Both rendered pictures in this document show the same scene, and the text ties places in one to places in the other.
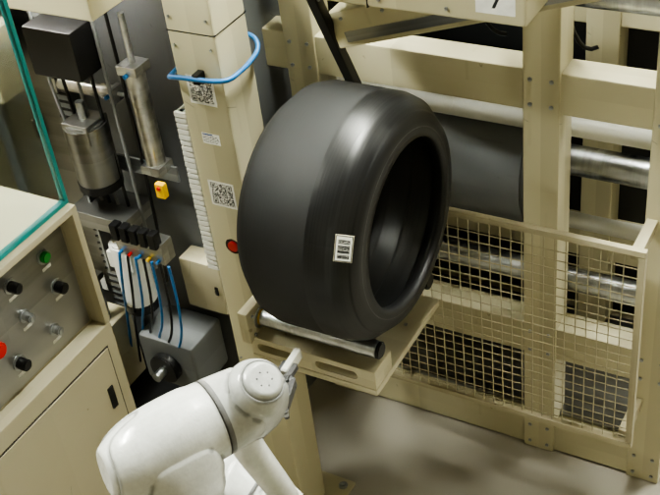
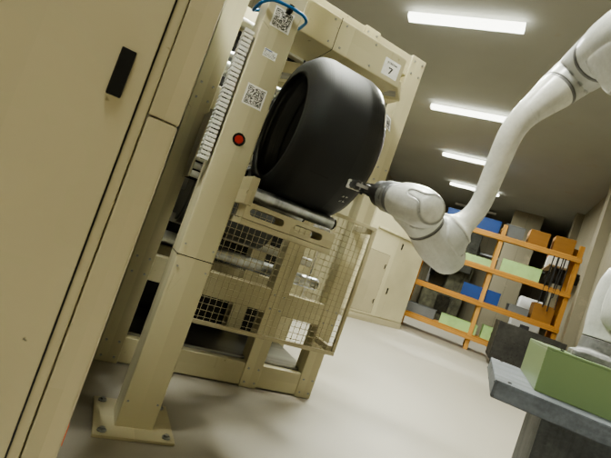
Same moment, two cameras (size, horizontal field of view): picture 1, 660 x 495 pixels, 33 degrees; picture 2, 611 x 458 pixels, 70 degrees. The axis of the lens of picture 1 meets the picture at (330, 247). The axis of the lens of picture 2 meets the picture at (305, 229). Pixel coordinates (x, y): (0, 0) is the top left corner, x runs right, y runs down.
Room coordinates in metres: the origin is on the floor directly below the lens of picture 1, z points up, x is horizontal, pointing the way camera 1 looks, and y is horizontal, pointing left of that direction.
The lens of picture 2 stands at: (1.20, 1.36, 0.79)
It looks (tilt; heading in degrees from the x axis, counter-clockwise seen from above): 2 degrees up; 302
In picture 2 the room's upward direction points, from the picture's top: 20 degrees clockwise
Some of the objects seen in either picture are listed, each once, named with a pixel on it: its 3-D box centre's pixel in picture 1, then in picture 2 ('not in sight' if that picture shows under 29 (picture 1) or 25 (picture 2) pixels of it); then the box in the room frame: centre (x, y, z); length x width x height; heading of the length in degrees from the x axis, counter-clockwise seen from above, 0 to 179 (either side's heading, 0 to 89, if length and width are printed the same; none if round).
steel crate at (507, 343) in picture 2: not in sight; (522, 352); (1.55, -6.64, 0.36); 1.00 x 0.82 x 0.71; 8
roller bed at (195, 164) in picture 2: not in sight; (217, 153); (2.64, -0.04, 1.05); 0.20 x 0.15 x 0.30; 56
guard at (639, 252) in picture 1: (479, 314); (279, 267); (2.35, -0.39, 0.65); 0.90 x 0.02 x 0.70; 56
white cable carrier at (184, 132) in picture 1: (203, 190); (226, 95); (2.35, 0.29, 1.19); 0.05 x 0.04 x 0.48; 146
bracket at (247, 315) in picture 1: (285, 282); (236, 189); (2.30, 0.13, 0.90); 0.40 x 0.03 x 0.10; 146
